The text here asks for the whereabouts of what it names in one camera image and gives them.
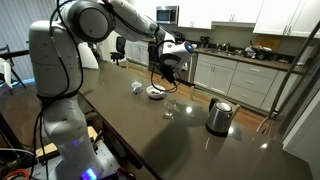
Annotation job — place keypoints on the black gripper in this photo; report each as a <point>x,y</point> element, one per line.
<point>168,74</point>

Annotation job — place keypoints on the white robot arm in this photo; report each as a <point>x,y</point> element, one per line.
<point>58,73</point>

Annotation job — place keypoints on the white ceramic bowl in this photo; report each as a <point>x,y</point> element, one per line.
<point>155,92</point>

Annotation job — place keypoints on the clear drinking glass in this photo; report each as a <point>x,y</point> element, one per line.
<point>169,108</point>

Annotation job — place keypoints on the white ceramic mug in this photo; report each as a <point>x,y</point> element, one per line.
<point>137,87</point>

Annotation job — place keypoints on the black coffee maker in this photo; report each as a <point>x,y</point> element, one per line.
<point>204,42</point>

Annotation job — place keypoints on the stainless steel microwave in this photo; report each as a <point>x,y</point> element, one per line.
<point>167,14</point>

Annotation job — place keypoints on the black office chair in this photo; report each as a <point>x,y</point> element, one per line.
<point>120,50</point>

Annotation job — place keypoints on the kitchen sink faucet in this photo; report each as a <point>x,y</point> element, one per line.
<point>223,47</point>

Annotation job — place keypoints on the stainless steel electric kettle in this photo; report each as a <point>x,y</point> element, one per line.
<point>220,117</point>

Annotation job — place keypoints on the cream wooden chair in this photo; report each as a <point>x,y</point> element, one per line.
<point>265,126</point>

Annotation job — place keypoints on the stainless steel refrigerator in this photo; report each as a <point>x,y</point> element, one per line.
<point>298,93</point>

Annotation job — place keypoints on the black camera tripod arm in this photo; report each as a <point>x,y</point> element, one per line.
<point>9,55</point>

